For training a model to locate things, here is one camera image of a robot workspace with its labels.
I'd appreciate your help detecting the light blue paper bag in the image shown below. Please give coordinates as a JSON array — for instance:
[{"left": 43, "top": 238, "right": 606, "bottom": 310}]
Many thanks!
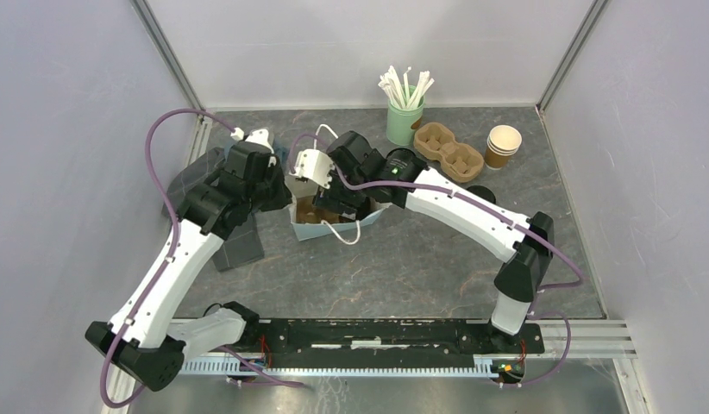
[{"left": 285, "top": 123, "right": 391, "bottom": 247}]

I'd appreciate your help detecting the cardboard cup carrier tray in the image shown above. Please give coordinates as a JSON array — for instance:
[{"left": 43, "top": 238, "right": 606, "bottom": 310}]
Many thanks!
[{"left": 295, "top": 196, "right": 342, "bottom": 224}]

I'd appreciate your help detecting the black coffee cup lid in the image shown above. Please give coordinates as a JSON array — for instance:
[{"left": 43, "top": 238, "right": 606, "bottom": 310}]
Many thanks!
[{"left": 467, "top": 185, "right": 497, "bottom": 204}]

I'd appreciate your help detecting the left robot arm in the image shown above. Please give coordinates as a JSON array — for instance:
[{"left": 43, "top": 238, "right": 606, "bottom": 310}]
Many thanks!
[{"left": 85, "top": 139, "right": 292, "bottom": 392}]

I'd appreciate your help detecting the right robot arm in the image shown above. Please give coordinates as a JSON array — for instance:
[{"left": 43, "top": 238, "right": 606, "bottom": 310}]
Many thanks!
[{"left": 292, "top": 131, "right": 555, "bottom": 352}]

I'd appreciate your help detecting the blue cloth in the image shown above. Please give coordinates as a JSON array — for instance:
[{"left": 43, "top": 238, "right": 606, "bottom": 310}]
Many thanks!
[{"left": 272, "top": 138, "right": 290, "bottom": 166}]

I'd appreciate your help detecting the grey checked cloth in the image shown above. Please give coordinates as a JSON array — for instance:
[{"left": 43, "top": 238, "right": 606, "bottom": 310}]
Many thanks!
[{"left": 166, "top": 147, "right": 265, "bottom": 272}]

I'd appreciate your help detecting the green straw holder cup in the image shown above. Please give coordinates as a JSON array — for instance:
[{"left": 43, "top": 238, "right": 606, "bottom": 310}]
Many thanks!
[{"left": 386, "top": 98, "right": 424, "bottom": 147}]

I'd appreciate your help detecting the remaining cardboard carrier tray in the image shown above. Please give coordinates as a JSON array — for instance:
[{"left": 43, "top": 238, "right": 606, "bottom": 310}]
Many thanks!
[{"left": 413, "top": 122, "right": 485, "bottom": 184}]

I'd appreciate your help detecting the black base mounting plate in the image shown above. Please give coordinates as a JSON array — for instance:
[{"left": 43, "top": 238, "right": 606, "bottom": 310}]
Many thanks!
[{"left": 230, "top": 318, "right": 545, "bottom": 368}]

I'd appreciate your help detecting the stack of paper cups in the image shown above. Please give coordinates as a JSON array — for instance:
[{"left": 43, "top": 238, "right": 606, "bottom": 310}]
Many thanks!
[{"left": 484, "top": 125, "right": 522, "bottom": 170}]

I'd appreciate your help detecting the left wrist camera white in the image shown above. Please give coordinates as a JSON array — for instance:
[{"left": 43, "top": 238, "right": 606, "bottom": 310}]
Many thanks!
[{"left": 229, "top": 128, "right": 277, "bottom": 166}]

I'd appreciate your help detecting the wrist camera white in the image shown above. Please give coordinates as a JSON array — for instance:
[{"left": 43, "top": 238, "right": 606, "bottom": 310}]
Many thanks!
[
  {"left": 229, "top": 128, "right": 277, "bottom": 166},
  {"left": 291, "top": 148, "right": 335, "bottom": 189}
]

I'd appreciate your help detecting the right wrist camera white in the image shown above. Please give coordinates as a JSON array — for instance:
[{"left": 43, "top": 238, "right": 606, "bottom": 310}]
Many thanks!
[{"left": 291, "top": 148, "right": 335, "bottom": 189}]

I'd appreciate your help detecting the left aluminium frame post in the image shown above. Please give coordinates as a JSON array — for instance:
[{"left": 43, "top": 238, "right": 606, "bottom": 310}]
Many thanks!
[{"left": 129, "top": 0, "right": 204, "bottom": 110}]

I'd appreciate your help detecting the aluminium frame post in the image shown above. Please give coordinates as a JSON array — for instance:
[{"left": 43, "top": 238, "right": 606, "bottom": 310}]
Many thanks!
[
  {"left": 536, "top": 0, "right": 610, "bottom": 117},
  {"left": 129, "top": 0, "right": 204, "bottom": 110}
]

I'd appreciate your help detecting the right aluminium frame post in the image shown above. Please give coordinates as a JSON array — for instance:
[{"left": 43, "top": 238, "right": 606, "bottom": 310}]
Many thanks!
[{"left": 536, "top": 0, "right": 610, "bottom": 117}]

